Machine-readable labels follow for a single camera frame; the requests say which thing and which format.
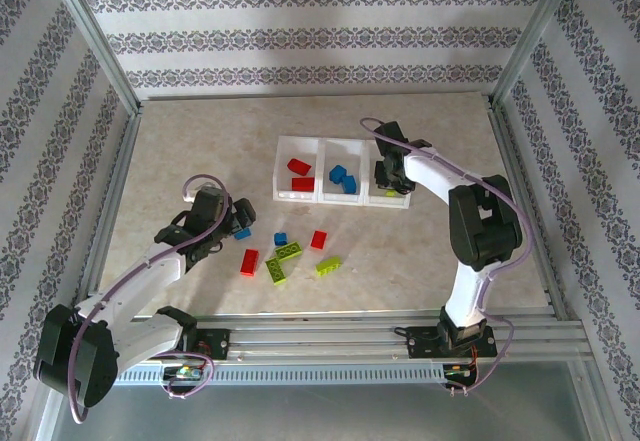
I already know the small circuit board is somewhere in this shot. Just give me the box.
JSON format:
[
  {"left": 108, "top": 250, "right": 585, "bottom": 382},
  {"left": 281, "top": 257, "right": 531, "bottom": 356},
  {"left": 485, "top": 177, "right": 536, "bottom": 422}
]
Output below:
[
  {"left": 163, "top": 365, "right": 205, "bottom": 382},
  {"left": 443, "top": 363, "right": 477, "bottom": 380}
]

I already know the grey metal sheet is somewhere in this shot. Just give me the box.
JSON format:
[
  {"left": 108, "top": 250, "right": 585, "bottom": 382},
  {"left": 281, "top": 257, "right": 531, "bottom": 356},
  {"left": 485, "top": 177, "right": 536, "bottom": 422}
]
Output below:
[{"left": 29, "top": 360, "right": 616, "bottom": 441}]

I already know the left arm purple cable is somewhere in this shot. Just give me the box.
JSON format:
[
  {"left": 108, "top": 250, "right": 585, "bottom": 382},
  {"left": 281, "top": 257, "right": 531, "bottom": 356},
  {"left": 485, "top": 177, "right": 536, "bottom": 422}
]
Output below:
[{"left": 67, "top": 174, "right": 232, "bottom": 425}]

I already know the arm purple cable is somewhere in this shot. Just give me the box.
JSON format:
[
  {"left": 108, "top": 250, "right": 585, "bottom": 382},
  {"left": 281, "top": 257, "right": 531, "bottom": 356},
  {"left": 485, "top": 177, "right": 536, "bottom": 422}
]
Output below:
[
  {"left": 67, "top": 174, "right": 232, "bottom": 425},
  {"left": 359, "top": 117, "right": 531, "bottom": 398}
]

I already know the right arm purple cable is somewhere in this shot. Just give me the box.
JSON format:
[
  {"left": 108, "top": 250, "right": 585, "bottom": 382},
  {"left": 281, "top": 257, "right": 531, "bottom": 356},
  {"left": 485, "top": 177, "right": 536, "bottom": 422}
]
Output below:
[{"left": 359, "top": 117, "right": 531, "bottom": 398}]

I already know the aluminium side rail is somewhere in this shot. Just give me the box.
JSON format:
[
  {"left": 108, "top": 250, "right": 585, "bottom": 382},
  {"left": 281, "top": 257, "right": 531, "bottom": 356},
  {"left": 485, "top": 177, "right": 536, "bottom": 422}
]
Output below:
[
  {"left": 485, "top": 95, "right": 581, "bottom": 323},
  {"left": 69, "top": 105, "right": 144, "bottom": 325}
]

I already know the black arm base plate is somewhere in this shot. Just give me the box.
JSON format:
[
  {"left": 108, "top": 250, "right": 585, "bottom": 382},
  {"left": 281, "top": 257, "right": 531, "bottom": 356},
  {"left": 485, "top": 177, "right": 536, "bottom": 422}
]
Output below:
[
  {"left": 407, "top": 324, "right": 499, "bottom": 360},
  {"left": 164, "top": 328, "right": 232, "bottom": 362}
]

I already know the aluminium mounting rail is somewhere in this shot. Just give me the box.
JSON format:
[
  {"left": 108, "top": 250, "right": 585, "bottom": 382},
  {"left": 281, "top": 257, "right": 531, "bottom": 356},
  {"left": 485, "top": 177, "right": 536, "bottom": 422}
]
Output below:
[{"left": 114, "top": 310, "right": 599, "bottom": 365}]

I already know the slotted grey cable duct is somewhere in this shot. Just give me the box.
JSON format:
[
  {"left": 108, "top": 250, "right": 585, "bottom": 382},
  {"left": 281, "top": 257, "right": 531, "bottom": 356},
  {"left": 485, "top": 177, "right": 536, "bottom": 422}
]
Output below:
[{"left": 117, "top": 363, "right": 449, "bottom": 387}]

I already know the aluminium frame post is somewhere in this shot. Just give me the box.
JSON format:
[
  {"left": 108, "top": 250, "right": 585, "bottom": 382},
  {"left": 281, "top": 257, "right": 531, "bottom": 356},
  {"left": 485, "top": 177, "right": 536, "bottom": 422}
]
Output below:
[
  {"left": 42, "top": 0, "right": 144, "bottom": 115},
  {"left": 489, "top": 0, "right": 586, "bottom": 110}
]

